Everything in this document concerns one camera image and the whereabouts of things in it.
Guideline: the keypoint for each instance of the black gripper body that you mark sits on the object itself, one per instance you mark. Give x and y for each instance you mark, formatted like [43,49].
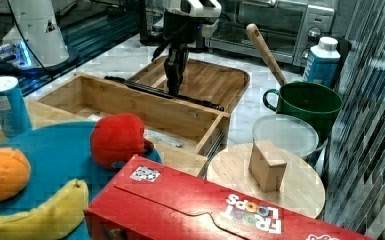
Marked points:
[178,32]

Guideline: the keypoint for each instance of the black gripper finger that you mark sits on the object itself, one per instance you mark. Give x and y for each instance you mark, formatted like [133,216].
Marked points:
[174,68]

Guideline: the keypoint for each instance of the wooden drawer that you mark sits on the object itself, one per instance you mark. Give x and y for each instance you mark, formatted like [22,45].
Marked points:
[200,128]

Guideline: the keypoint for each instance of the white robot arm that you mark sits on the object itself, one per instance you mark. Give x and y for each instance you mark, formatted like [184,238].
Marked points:
[37,42]

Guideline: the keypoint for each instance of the wooden cutting board tray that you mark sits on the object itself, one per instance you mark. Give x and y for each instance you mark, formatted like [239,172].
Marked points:
[220,85]

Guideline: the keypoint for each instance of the wooden utensil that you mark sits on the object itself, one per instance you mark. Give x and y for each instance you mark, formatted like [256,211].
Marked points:
[260,45]

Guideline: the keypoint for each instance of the red plush apple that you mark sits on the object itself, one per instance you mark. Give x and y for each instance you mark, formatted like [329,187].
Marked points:
[115,139]

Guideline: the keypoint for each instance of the stainless toaster oven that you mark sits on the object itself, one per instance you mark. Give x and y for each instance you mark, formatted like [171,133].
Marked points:
[289,27]

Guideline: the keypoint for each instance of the jar with wooden lid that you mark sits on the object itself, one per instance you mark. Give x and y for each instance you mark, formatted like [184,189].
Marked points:
[301,190]

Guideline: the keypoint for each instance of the red Froot Loops box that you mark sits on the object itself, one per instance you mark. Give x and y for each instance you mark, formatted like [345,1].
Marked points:
[149,201]

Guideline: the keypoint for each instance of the clear lidded container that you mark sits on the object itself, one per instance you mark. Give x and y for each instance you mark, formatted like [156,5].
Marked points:
[286,132]

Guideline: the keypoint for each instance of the blue white carton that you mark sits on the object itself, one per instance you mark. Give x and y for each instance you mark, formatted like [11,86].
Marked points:
[322,62]

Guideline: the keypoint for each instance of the blue round plate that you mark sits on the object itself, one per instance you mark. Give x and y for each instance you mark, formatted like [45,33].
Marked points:
[58,154]

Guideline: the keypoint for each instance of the green mug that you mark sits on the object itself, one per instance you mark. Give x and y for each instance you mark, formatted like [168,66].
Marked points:
[313,103]

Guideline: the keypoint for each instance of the blue salt shaker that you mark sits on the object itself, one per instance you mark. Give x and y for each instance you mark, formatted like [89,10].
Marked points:
[14,117]

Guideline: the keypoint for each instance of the yellow plush banana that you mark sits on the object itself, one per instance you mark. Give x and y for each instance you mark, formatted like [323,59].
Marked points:
[52,220]

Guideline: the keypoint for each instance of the orange plush fruit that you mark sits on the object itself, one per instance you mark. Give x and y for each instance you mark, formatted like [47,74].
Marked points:
[15,172]

